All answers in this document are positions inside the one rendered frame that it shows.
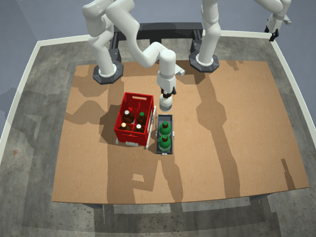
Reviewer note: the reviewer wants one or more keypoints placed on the green bottle with white label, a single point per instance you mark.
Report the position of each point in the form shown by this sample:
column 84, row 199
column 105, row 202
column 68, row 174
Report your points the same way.
column 165, row 129

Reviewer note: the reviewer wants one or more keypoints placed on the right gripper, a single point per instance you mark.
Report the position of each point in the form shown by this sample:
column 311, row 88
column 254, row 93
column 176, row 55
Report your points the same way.
column 168, row 85

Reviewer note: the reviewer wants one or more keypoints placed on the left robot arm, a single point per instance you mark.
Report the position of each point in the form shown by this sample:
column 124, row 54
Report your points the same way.
column 210, row 16

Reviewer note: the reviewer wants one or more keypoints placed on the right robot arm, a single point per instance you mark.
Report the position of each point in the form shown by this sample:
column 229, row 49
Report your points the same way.
column 101, row 16

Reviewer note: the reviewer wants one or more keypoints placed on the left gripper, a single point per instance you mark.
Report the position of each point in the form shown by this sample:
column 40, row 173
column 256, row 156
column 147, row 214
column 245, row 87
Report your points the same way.
column 273, row 25

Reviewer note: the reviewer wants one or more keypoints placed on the green bottle with pale green label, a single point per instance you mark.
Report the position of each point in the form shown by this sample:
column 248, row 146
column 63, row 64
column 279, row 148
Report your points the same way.
column 164, row 143

